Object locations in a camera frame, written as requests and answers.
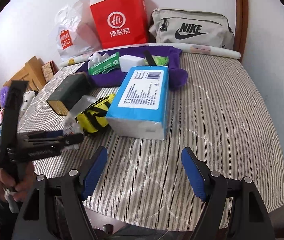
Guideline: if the white persimmon snack packet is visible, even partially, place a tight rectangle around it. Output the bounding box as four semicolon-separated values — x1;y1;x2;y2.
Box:
63;115;83;151

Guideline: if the yellow black pouch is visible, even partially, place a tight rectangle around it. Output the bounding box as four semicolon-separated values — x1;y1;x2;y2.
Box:
75;93;115;136

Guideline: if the green wet wipes pack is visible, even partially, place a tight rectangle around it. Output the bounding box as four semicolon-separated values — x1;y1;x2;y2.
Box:
88;52;120;75

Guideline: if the white sponge block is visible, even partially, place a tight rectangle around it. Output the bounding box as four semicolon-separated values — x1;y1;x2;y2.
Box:
119;55;145;73

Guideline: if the person's left hand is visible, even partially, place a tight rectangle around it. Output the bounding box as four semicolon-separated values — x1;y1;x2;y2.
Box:
0;162;37;202

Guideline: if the white plush toy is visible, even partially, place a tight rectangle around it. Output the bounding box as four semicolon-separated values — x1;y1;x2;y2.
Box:
20;90;37;114

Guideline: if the dark green tea tin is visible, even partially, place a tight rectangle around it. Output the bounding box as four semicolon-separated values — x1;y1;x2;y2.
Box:
46;72;92;116

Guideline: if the wooden furniture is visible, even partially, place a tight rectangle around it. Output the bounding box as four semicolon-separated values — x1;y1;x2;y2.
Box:
3;56;46;92

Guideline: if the brown patterned box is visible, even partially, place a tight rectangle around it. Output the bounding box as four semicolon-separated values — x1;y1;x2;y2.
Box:
41;61;56;82

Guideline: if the striped quilted mattress cover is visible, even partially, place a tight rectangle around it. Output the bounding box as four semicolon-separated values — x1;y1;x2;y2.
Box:
17;52;284;231

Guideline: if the blue tissue pack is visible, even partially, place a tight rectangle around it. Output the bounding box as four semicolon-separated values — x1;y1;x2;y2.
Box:
106;66;169;140

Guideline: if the purple towel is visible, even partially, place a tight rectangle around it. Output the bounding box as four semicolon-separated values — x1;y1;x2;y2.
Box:
76;45;189;91

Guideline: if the white Miniso plastic bag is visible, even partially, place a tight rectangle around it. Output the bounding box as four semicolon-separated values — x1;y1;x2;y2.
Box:
54;0;102;61

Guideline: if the green clear small packet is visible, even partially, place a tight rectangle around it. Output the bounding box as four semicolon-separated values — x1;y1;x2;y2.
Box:
151;55;169;66

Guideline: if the rolled white fruit-print mat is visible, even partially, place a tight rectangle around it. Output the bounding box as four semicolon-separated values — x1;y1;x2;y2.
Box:
58;42;242;68

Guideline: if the red Haidilao paper bag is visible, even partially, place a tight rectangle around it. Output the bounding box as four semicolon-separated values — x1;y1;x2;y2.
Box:
90;0;149;49

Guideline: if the beige Nike bag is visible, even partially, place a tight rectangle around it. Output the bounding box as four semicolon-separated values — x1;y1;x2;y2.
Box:
149;9;234;49

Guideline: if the wooden door frame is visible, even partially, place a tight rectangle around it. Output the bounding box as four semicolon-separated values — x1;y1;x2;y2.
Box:
233;0;249;63

